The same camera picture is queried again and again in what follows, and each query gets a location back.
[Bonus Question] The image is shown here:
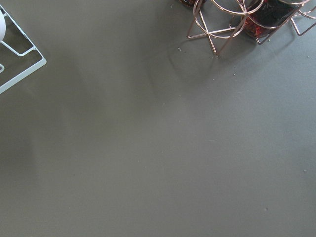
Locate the dark sauce bottle white cap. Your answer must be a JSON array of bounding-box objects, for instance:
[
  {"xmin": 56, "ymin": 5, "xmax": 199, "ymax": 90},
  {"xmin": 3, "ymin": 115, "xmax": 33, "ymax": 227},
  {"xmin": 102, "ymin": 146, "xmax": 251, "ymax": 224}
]
[{"xmin": 244, "ymin": 0, "xmax": 304, "ymax": 38}]

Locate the copper wire bottle rack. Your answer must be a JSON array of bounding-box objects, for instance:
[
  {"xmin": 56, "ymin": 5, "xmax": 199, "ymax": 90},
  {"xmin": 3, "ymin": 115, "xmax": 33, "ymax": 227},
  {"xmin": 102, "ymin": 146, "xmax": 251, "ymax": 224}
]
[{"xmin": 186, "ymin": 0, "xmax": 316, "ymax": 55}]

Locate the white wire rack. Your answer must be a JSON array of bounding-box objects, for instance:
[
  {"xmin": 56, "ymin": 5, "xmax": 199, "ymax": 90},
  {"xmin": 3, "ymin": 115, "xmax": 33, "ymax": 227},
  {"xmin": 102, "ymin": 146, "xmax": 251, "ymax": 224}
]
[{"xmin": 0, "ymin": 6, "xmax": 47, "ymax": 93}]

